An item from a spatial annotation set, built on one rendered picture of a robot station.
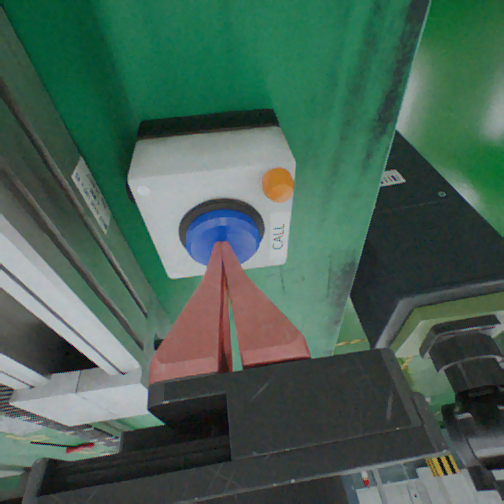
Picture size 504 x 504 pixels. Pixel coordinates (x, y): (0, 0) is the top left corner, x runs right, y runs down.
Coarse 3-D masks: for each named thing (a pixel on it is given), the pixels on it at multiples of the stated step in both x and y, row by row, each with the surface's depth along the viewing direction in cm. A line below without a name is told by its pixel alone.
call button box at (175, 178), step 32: (160, 128) 16; (192, 128) 16; (224, 128) 16; (256, 128) 16; (160, 160) 14; (192, 160) 14; (224, 160) 14; (256, 160) 14; (288, 160) 14; (128, 192) 18; (160, 192) 14; (192, 192) 14; (224, 192) 14; (256, 192) 14; (160, 224) 15; (256, 224) 16; (288, 224) 16; (160, 256) 17; (256, 256) 18
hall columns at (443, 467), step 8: (432, 456) 474; (440, 456) 473; (448, 456) 472; (432, 464) 477; (440, 464) 467; (448, 464) 466; (432, 472) 481; (440, 472) 460; (448, 472) 459; (456, 472) 458; (440, 480) 475; (448, 480) 455; (456, 480) 454; (440, 488) 469; (448, 488) 449; (456, 488) 448; (464, 488) 447; (448, 496) 462; (456, 496) 442; (464, 496) 441
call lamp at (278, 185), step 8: (280, 168) 13; (264, 176) 14; (272, 176) 13; (280, 176) 13; (288, 176) 13; (264, 184) 13; (272, 184) 13; (280, 184) 13; (288, 184) 13; (264, 192) 14; (272, 192) 13; (280, 192) 13; (288, 192) 13; (272, 200) 14; (280, 200) 14
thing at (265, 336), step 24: (240, 288) 11; (240, 312) 10; (264, 312) 10; (240, 336) 9; (264, 336) 9; (288, 336) 9; (264, 360) 8; (288, 360) 8; (144, 432) 11; (168, 432) 11
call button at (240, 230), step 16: (192, 224) 15; (208, 224) 14; (224, 224) 14; (240, 224) 14; (192, 240) 15; (208, 240) 15; (224, 240) 15; (240, 240) 15; (256, 240) 15; (192, 256) 16; (208, 256) 16; (240, 256) 16
